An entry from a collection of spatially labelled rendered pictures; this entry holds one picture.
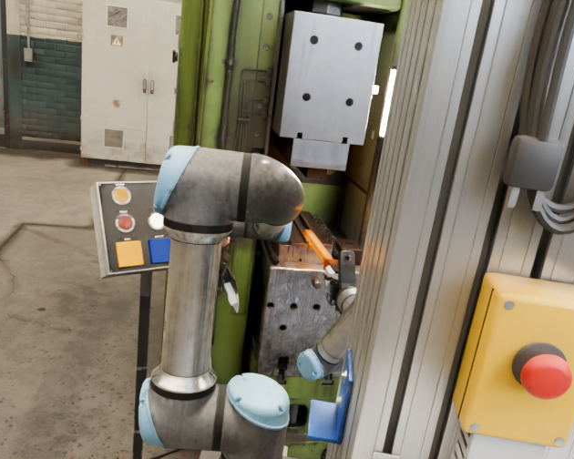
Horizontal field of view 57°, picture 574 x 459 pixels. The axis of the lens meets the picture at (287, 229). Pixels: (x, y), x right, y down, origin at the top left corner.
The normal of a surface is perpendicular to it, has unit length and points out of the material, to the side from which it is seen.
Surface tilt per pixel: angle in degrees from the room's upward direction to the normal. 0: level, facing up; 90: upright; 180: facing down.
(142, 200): 60
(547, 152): 90
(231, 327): 90
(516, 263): 90
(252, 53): 90
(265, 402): 8
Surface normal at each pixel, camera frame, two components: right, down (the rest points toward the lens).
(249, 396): 0.26, -0.92
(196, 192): 0.05, 0.21
